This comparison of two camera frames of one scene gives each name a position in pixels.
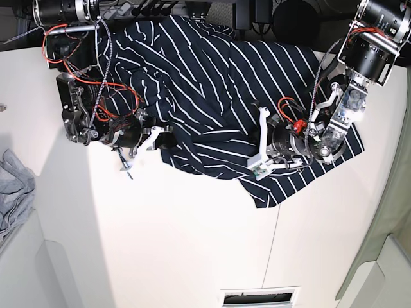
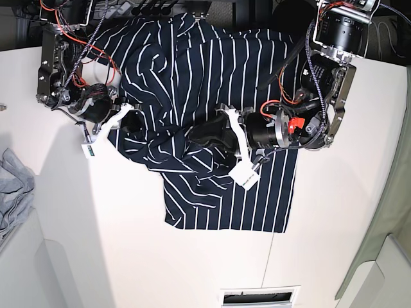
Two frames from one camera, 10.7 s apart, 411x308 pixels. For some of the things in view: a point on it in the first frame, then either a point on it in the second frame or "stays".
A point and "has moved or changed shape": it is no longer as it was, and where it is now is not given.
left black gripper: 127,132 -> 95,104
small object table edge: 2,107 stays
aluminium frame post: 198,11 stays
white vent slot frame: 268,297 stays
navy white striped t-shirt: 225,108 has moved or changed shape
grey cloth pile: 17,187 stays
